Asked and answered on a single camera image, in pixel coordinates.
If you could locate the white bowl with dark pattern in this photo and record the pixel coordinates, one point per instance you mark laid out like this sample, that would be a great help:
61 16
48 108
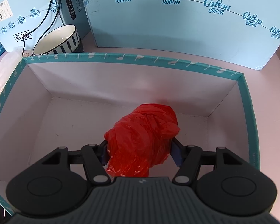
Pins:
53 39

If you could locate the large light blue carton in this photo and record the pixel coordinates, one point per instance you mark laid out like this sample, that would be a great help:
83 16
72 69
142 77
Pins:
177 28

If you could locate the red plastic bag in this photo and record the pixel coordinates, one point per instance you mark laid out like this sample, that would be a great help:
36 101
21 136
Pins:
142 140

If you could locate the teal cardboard box base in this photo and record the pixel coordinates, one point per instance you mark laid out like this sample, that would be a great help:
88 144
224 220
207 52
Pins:
84 126

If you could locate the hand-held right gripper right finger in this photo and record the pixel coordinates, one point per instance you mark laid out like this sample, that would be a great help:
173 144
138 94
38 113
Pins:
176 154

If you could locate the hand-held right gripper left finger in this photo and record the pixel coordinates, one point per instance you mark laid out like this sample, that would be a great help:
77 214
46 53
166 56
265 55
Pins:
104 153

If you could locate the small light blue carton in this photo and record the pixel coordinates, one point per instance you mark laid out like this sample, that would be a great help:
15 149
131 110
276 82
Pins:
11 35

